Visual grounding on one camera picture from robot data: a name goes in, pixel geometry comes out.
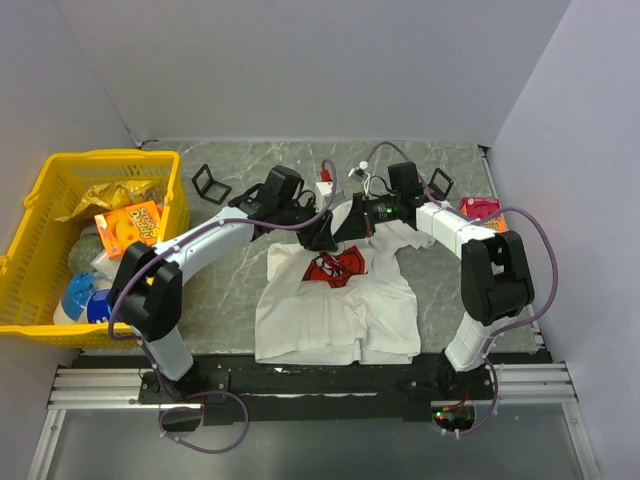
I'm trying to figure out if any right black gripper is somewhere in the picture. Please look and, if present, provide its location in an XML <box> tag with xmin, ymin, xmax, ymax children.
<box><xmin>334</xmin><ymin>192</ymin><xmax>401</xmax><ymax>242</ymax></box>

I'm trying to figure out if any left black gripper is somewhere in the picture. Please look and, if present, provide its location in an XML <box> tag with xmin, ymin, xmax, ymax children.
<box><xmin>279</xmin><ymin>197</ymin><xmax>339</xmax><ymax>253</ymax></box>

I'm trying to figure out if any white Coca-Cola t-shirt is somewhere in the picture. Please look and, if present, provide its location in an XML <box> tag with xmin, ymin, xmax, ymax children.
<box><xmin>254</xmin><ymin>220</ymin><xmax>434</xmax><ymax>366</ymax></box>

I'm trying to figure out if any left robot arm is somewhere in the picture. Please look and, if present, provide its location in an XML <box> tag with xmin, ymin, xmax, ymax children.
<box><xmin>108</xmin><ymin>166</ymin><xmax>334</xmax><ymax>402</ymax></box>

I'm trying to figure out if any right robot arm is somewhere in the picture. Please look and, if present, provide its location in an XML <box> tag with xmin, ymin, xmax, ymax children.
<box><xmin>333</xmin><ymin>161</ymin><xmax>535</xmax><ymax>399</ymax></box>

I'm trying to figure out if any black folding mirror right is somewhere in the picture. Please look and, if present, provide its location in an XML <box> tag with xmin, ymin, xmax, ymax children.
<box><xmin>428</xmin><ymin>167</ymin><xmax>454</xmax><ymax>201</ymax></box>

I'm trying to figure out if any black folding mirror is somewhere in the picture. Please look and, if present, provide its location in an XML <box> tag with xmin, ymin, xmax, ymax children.
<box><xmin>191</xmin><ymin>164</ymin><xmax>232</xmax><ymax>205</ymax></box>
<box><xmin>428</xmin><ymin>167</ymin><xmax>454</xmax><ymax>201</ymax></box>

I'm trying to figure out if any pink orange sponge box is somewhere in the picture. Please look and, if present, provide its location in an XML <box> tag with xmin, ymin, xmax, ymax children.
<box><xmin>459</xmin><ymin>197</ymin><xmax>507</xmax><ymax>232</ymax></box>

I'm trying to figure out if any black folding mirror left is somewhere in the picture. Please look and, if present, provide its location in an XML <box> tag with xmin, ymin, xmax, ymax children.
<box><xmin>191</xmin><ymin>164</ymin><xmax>232</xmax><ymax>205</ymax></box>

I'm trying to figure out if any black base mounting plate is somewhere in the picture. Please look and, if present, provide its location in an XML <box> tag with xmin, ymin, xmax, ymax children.
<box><xmin>138</xmin><ymin>354</ymin><xmax>493</xmax><ymax>425</ymax></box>

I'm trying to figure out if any orange Scrub Daddy box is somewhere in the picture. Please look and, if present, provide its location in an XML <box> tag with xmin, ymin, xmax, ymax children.
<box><xmin>94</xmin><ymin>200</ymin><xmax>162</xmax><ymax>260</ymax></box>

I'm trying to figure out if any gold snack bag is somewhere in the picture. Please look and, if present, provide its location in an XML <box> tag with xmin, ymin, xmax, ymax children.
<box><xmin>56</xmin><ymin>180</ymin><xmax>161</xmax><ymax>222</ymax></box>

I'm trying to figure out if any blue white canister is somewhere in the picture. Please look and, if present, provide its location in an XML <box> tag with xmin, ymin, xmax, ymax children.
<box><xmin>85</xmin><ymin>289</ymin><xmax>111</xmax><ymax>324</ymax></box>

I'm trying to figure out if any green scrub sponge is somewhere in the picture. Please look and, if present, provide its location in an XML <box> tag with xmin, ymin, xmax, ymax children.
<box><xmin>67</xmin><ymin>234</ymin><xmax>104</xmax><ymax>275</ymax></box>

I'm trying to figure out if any blue lid white container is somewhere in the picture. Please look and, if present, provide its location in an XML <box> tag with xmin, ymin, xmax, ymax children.
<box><xmin>53</xmin><ymin>273</ymin><xmax>96</xmax><ymax>326</ymax></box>

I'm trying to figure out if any yellow plastic basket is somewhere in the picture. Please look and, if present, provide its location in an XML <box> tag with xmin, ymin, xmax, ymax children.
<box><xmin>1</xmin><ymin>149</ymin><xmax>190</xmax><ymax>349</ymax></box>

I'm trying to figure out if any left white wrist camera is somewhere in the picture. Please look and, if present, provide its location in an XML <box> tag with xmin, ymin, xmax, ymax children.
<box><xmin>314</xmin><ymin>181</ymin><xmax>345</xmax><ymax>209</ymax></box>

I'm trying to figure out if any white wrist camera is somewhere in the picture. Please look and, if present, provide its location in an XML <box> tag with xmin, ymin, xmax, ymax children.
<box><xmin>348</xmin><ymin>161</ymin><xmax>371</xmax><ymax>184</ymax></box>
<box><xmin>314</xmin><ymin>181</ymin><xmax>345</xmax><ymax>209</ymax></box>

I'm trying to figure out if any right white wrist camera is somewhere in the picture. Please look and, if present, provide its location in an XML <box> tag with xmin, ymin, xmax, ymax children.
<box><xmin>348</xmin><ymin>161</ymin><xmax>371</xmax><ymax>184</ymax></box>

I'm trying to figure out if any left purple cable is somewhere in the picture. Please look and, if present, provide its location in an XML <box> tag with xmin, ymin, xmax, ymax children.
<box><xmin>107</xmin><ymin>158</ymin><xmax>337</xmax><ymax>455</ymax></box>

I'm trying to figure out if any aluminium rail frame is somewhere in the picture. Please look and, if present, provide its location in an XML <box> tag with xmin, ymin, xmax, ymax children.
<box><xmin>27</xmin><ymin>363</ymin><xmax>166</xmax><ymax>480</ymax></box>

